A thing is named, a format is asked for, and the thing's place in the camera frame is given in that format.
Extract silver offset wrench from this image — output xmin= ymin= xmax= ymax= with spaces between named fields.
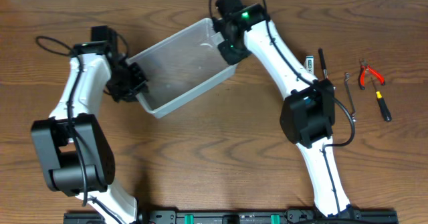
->
xmin=344 ymin=72 xmax=356 ymax=122

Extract clear plastic container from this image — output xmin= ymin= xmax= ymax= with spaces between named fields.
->
xmin=128 ymin=18 xmax=236 ymax=118

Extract blue white screwdriver box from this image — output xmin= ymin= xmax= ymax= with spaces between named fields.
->
xmin=305 ymin=55 xmax=314 ymax=75

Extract yellow black screwdriver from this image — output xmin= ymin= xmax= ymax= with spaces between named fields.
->
xmin=371 ymin=79 xmax=392 ymax=122

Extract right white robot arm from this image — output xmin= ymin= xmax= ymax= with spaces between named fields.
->
xmin=209 ymin=0 xmax=350 ymax=217

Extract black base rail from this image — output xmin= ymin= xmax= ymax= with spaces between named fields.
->
xmin=63 ymin=209 xmax=399 ymax=224

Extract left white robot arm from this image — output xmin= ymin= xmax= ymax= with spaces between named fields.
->
xmin=31 ymin=25 xmax=150 ymax=223

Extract red black pliers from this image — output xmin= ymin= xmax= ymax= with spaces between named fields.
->
xmin=358 ymin=58 xmax=386 ymax=91

